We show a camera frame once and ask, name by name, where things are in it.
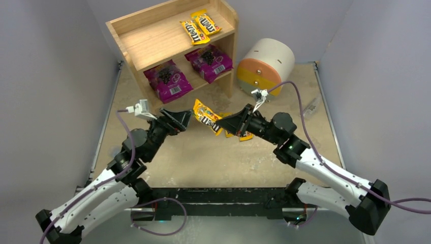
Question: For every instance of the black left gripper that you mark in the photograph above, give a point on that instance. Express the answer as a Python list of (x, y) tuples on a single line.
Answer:
[(165, 121)]

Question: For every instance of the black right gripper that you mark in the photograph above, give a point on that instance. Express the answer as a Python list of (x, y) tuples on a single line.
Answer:
[(248, 121)]

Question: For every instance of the yellow M&M bag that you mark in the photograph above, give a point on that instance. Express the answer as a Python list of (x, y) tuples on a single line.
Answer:
[(197, 36), (245, 137), (205, 22), (226, 114)]

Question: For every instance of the yellow M&M bag face down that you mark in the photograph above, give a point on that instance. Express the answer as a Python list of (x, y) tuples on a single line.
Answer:
[(206, 116)]

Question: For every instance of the purple candy bag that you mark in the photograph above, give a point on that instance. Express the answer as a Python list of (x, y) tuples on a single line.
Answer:
[(168, 81), (209, 62)]

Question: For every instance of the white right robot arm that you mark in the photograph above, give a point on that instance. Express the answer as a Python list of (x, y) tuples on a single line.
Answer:
[(356, 198)]

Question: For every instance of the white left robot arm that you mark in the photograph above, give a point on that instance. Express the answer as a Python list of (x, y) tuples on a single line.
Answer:
[(119, 186)]

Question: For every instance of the wooden shelf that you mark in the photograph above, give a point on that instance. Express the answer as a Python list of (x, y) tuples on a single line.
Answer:
[(152, 36)]

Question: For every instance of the round pastel drawer cabinet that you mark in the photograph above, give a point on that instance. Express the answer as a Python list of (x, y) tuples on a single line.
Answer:
[(268, 63)]

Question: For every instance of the clear plastic packet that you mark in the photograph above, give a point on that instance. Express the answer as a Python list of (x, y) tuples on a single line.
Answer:
[(311, 107)]

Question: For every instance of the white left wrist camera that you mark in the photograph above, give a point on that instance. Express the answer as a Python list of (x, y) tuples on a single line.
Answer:
[(141, 110)]

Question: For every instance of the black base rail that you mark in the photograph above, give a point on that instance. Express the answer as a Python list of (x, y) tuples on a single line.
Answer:
[(274, 203)]

